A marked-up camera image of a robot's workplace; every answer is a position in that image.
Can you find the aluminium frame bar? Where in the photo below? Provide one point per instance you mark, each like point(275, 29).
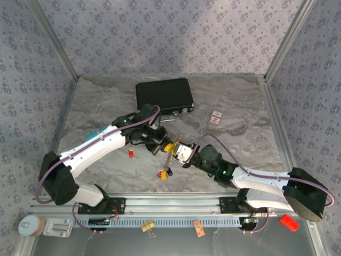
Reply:
point(282, 133)
point(290, 40)
point(61, 128)
point(53, 40)

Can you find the yellow key tag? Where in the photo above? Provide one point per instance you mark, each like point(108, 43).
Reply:
point(163, 177)

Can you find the left circuit board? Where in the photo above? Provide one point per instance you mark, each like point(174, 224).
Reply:
point(100, 221)

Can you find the small red white card packet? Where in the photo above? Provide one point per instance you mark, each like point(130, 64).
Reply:
point(215, 117)

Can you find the black capped key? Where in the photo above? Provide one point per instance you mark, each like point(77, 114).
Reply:
point(170, 172)

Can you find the red plastic block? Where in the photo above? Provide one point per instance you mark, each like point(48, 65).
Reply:
point(290, 222)

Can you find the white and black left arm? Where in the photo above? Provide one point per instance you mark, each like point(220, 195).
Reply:
point(93, 149)

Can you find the teal pen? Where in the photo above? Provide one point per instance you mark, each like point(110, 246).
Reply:
point(92, 135)

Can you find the orange paper tag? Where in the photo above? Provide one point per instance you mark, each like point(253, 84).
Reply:
point(198, 228)

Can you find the beige binder clip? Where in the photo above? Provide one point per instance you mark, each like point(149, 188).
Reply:
point(146, 226)

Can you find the black carry case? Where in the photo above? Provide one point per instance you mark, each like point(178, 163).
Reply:
point(165, 93)

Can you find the circuit board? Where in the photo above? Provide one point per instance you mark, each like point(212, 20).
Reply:
point(100, 221)
point(249, 221)

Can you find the tape roll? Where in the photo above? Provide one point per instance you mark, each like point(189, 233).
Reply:
point(28, 226)

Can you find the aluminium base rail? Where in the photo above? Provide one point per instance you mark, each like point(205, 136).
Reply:
point(173, 204)

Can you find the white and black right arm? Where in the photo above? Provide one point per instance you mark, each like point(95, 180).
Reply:
point(255, 184)

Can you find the right circuit board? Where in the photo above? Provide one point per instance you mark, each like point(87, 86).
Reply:
point(249, 221)

